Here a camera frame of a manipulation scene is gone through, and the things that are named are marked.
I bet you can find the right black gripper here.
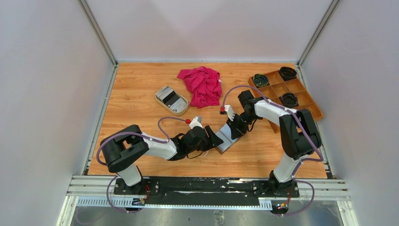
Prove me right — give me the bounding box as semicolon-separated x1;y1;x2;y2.
227;112;259;140

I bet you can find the brown leather card holder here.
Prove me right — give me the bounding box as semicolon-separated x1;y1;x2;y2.
215;124;240;155

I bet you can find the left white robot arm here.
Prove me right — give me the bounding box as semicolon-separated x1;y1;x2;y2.
98;125;223;194

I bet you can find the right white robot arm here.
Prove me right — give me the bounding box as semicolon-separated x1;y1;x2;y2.
220;90;324;197

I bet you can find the stack of credit cards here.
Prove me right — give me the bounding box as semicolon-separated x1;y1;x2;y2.
156;86;187;113

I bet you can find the beige card tray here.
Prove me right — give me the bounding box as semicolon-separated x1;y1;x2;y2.
155;85;189;117

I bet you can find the crumpled pink cloth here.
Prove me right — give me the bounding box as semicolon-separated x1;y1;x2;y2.
177;66;222;108

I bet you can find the brown wooden compartment tray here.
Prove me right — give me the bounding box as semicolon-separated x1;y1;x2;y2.
248;66;324;121

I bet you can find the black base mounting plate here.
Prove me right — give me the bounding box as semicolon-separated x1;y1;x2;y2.
113;177;300;206

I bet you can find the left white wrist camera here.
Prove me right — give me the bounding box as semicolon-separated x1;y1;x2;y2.
185;115;203;129

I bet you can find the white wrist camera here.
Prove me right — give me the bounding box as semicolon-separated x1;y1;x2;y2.
185;115;203;129
219;105;235;121

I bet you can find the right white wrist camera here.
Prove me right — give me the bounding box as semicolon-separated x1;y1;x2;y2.
219;105;235;121

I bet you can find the black coiled cable front-left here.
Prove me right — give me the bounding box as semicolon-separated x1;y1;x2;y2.
252;73;269;89

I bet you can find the black coiled cable middle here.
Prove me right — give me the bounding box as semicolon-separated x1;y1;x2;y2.
279;92;299;109

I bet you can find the black coiled cable back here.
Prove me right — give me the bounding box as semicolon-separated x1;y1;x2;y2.
278;66;298;81

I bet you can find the aluminium frame rail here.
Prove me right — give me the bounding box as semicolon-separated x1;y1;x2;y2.
67;176;350;210

